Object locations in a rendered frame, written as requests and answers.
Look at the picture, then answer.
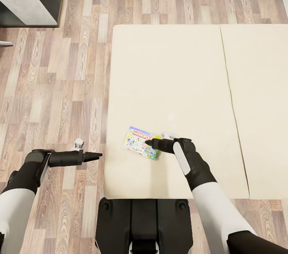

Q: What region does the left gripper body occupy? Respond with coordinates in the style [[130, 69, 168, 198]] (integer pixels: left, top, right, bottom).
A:
[[61, 149, 83, 167]]

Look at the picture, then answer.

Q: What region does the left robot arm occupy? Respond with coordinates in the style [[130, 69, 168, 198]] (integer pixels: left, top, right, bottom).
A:
[[0, 138, 102, 254]]

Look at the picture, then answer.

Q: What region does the board game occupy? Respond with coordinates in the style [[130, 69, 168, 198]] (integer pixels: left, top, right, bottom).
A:
[[122, 126, 161, 160]]

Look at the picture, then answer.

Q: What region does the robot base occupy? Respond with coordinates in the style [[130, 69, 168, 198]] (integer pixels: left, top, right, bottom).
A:
[[95, 191, 193, 254]]

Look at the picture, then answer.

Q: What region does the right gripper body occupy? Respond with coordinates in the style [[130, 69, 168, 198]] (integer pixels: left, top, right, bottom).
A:
[[152, 138, 169, 153]]

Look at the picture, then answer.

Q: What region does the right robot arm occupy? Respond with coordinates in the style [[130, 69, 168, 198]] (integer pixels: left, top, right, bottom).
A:
[[145, 130, 288, 254]]

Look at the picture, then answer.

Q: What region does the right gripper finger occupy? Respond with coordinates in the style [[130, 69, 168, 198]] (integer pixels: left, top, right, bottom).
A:
[[145, 139, 153, 146]]

